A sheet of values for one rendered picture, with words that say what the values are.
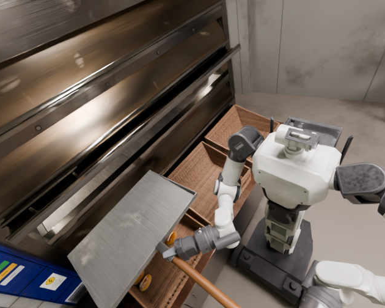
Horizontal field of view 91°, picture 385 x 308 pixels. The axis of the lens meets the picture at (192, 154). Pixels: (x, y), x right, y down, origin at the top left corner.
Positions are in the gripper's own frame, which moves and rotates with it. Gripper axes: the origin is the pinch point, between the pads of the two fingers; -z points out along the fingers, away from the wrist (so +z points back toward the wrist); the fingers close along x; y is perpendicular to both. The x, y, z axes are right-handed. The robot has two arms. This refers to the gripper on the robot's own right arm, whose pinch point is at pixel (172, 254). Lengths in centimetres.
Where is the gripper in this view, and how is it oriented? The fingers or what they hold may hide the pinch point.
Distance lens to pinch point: 82.9
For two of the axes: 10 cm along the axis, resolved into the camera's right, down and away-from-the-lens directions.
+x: 2.5, 6.8, 6.9
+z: 9.2, -3.9, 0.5
